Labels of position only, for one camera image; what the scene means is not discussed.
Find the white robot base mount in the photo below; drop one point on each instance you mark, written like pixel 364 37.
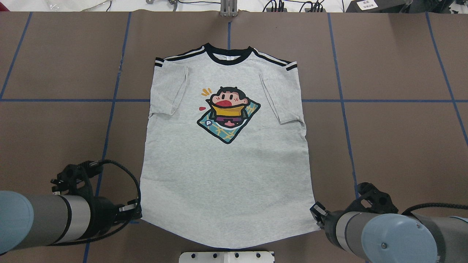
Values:
pixel 228 257

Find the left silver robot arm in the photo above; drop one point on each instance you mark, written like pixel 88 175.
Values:
pixel 29 221

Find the aluminium frame post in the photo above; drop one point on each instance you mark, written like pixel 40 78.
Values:
pixel 228 8

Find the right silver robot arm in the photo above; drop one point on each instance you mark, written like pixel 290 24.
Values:
pixel 372 229

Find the grey cartoon print t-shirt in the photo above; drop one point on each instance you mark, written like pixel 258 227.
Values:
pixel 226 160

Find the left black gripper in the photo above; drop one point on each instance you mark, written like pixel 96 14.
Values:
pixel 103 212

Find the clear plastic bag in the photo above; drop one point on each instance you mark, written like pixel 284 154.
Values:
pixel 75 5

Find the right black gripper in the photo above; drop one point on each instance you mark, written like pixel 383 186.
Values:
pixel 330 223

